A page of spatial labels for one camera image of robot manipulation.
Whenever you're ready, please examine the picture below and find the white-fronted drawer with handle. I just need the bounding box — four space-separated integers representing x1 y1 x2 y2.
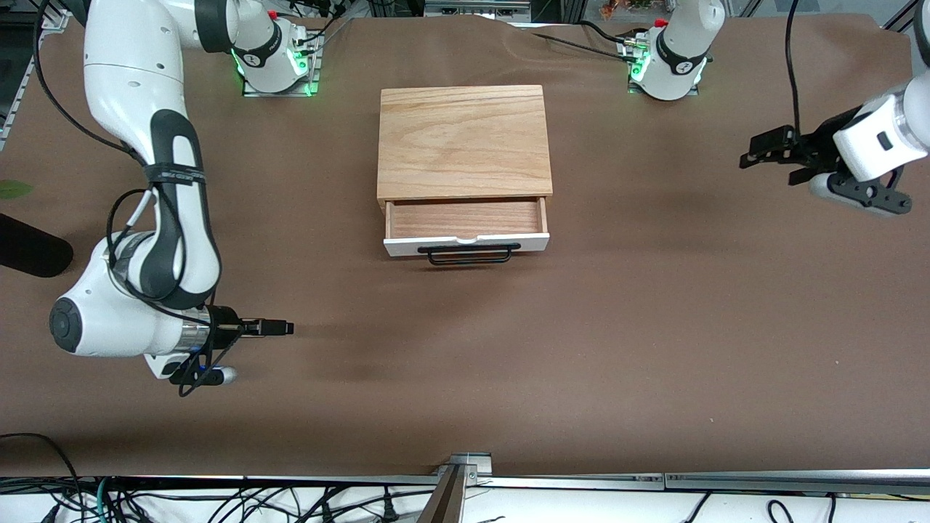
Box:
383 196 551 257

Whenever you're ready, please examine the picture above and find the light wooden drawer cabinet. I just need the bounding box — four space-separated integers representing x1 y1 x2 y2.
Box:
377 85 553 215

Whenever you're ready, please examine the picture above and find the brown table cover sheet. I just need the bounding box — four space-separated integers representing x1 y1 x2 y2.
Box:
0 11 930 480

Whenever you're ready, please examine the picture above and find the black foam cylinder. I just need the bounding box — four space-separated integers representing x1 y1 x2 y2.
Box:
0 214 74 278

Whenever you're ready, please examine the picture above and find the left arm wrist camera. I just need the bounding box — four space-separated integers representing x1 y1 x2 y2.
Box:
809 171 913 217

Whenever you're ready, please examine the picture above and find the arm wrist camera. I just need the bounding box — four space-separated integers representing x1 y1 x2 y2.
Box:
145 354 238 386
809 171 913 217

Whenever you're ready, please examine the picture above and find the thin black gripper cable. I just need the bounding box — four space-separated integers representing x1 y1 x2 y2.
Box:
178 341 240 398

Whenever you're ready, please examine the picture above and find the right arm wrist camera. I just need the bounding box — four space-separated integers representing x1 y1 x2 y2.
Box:
145 354 238 386

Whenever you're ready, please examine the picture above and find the tangled black cable bundle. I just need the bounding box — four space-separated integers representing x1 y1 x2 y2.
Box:
109 485 437 523

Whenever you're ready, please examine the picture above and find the looped black cable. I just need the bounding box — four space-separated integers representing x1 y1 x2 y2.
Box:
0 434 82 523

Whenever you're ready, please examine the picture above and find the black arm base cable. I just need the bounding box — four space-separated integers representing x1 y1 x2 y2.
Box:
534 20 634 57
291 0 351 52

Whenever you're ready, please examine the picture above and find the aluminium camera mount post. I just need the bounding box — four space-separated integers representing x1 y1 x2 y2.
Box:
418 452 493 523

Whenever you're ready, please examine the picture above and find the aluminium table side rail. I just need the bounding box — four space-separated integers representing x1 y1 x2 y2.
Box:
0 11 70 150

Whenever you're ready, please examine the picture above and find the aluminium table edge rail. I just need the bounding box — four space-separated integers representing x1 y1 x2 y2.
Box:
0 469 930 496

